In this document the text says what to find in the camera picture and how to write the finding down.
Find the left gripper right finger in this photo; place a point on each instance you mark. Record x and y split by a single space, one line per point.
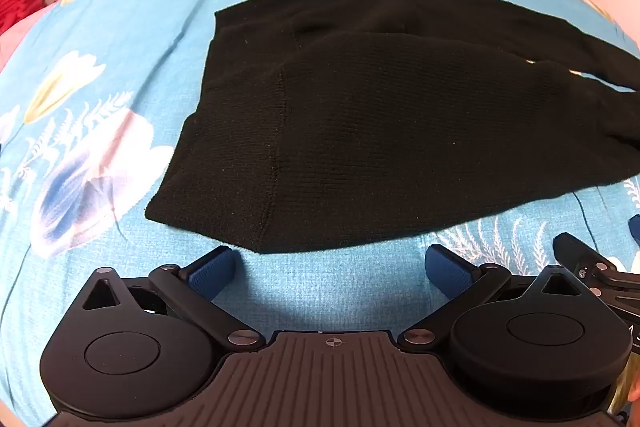
466 287

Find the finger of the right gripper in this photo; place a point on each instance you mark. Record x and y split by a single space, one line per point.
574 255

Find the red folded clothes stack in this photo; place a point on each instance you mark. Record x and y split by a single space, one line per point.
12 11

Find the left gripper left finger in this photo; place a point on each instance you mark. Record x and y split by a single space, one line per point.
189 292

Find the black knit pants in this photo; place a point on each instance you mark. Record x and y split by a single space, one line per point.
331 123

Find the blue floral bed sheet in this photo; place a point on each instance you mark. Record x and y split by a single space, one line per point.
92 104

